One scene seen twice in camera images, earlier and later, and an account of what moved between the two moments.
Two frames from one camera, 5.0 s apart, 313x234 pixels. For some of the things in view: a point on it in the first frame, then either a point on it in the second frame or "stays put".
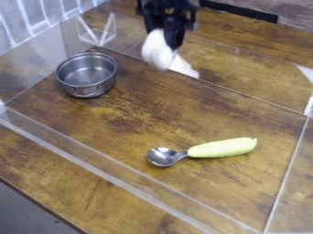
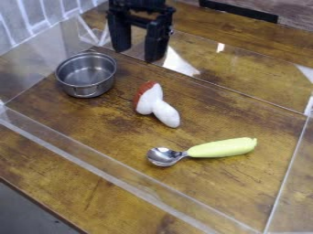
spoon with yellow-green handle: (162, 156) stays put
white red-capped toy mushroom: (162, 56) → (149, 103)
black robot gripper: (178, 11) → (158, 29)
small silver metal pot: (86, 74) stays put
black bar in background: (260, 15) stays put
